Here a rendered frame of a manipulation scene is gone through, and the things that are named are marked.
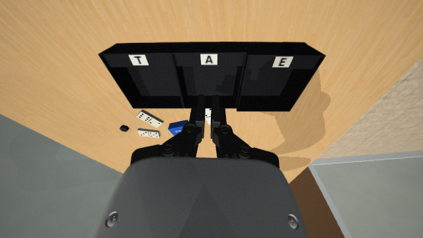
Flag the blue nine-volt battery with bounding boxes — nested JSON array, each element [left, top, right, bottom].
[[168, 120, 189, 136]]

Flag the black three-compartment bin rack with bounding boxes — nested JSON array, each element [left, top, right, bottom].
[[98, 42, 326, 112]]

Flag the black hex nut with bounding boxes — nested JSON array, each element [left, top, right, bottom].
[[120, 125, 129, 132]]

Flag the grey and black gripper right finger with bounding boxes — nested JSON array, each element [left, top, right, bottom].
[[211, 95, 280, 168]]

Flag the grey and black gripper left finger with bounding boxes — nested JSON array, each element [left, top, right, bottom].
[[130, 95, 206, 164]]

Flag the white domino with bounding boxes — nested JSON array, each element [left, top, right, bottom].
[[205, 108, 211, 125], [136, 109, 163, 128], [137, 128, 160, 138]]

